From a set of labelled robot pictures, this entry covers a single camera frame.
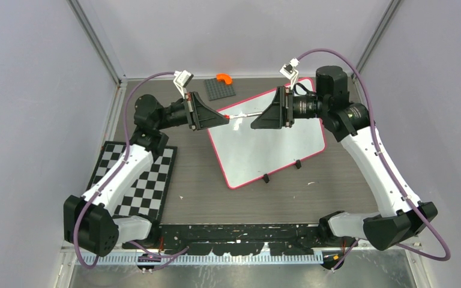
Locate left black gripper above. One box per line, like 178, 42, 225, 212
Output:
155, 92, 229, 131

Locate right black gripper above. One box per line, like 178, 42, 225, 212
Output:
251, 85, 328, 128

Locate red capped white marker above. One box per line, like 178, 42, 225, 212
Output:
224, 112, 262, 120

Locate pink framed whiteboard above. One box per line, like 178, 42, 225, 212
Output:
208, 89, 326, 189

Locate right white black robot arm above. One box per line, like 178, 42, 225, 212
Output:
250, 65, 438, 251

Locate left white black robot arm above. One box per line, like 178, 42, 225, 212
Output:
63, 92, 230, 257

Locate grey studded baseplate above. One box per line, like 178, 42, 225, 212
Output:
203, 78, 236, 101

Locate orange curved plastic piece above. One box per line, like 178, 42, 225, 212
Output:
215, 73, 234, 85

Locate black white checkerboard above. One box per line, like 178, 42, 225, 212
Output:
88, 141, 178, 221

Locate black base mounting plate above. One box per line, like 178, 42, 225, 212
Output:
136, 224, 355, 256

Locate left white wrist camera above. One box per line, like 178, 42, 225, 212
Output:
173, 70, 194, 98

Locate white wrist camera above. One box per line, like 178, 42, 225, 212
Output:
173, 70, 194, 98
279, 58, 300, 89

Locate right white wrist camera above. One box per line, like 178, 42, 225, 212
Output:
279, 58, 300, 89

